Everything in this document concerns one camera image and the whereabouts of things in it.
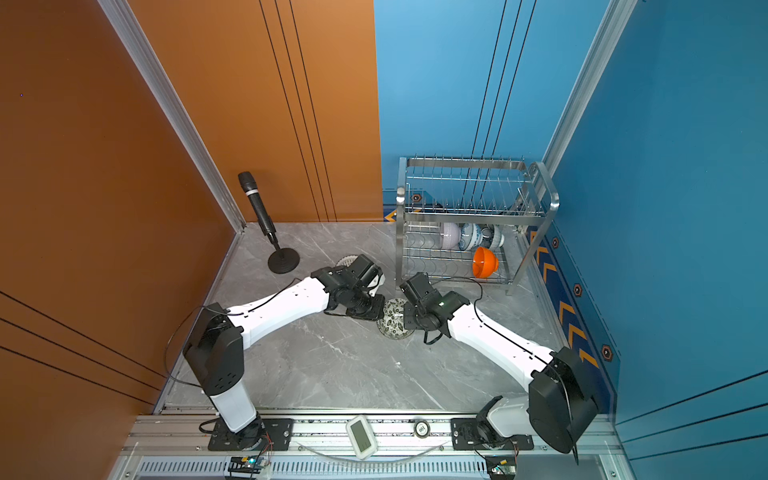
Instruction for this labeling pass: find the black microphone on stand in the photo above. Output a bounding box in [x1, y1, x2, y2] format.
[238, 171, 300, 274]

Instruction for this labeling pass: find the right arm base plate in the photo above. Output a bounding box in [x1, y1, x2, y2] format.
[450, 418, 534, 451]

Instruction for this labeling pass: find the white cable on rail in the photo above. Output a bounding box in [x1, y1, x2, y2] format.
[293, 442, 457, 466]

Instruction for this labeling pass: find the dark flower-shaped bowl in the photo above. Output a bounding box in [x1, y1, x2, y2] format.
[489, 225, 505, 251]

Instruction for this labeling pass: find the right circuit board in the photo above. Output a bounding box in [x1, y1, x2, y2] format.
[485, 456, 517, 480]

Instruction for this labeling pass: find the left circuit board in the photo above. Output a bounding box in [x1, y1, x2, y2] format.
[225, 456, 271, 480]

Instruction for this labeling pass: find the orange bowl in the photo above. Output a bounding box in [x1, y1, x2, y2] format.
[472, 247, 499, 279]

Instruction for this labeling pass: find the circuit board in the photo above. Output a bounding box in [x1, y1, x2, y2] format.
[225, 456, 271, 480]
[485, 456, 517, 480]

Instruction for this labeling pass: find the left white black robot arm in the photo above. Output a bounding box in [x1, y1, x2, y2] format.
[183, 255, 385, 451]

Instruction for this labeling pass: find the small round gauge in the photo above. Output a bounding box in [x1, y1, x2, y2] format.
[414, 420, 431, 439]

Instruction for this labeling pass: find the green floral patterned bowl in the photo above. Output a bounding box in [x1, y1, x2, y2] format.
[376, 298, 413, 340]

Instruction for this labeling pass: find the white red patterned bowl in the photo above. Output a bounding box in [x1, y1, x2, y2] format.
[336, 255, 358, 267]

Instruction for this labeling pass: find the white digital timer display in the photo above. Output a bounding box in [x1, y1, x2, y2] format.
[345, 415, 378, 460]

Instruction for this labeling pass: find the steel two-tier dish rack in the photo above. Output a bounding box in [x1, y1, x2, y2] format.
[395, 156, 561, 293]

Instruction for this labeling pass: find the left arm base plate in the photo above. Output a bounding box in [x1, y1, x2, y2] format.
[200, 417, 294, 452]

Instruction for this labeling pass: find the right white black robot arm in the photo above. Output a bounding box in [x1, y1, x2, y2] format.
[400, 272, 599, 456]

